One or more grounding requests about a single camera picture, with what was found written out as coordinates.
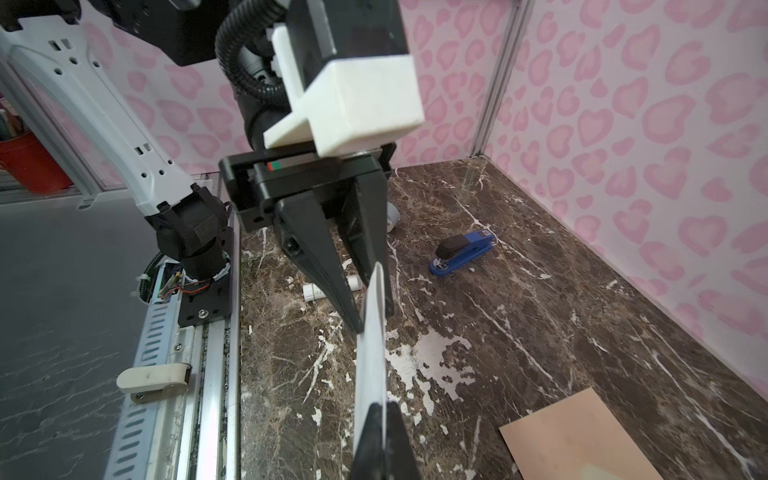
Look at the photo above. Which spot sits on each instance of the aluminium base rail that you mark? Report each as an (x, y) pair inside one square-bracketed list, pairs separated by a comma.
[(180, 417)]

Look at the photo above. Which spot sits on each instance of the white glue stick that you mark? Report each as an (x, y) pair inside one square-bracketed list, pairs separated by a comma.
[(312, 292)]

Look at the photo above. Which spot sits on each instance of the white letter paper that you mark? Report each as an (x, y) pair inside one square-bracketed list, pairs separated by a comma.
[(371, 371)]

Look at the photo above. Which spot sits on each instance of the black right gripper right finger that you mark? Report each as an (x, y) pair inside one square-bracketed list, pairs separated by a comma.
[(399, 460)]

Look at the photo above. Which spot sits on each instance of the peach pink envelope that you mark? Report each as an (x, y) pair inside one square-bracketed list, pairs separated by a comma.
[(575, 438)]

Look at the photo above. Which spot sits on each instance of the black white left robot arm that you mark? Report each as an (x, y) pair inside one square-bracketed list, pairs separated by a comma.
[(44, 41)]

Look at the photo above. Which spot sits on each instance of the red bucket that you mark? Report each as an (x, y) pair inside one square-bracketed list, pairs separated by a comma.
[(29, 163)]

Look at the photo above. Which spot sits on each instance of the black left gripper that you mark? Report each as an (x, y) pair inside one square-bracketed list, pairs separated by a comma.
[(301, 189)]

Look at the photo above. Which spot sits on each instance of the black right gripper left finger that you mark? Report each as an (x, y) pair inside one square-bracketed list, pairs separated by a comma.
[(368, 462)]

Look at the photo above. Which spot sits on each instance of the white clip on rail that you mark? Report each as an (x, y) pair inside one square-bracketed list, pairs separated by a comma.
[(153, 383)]

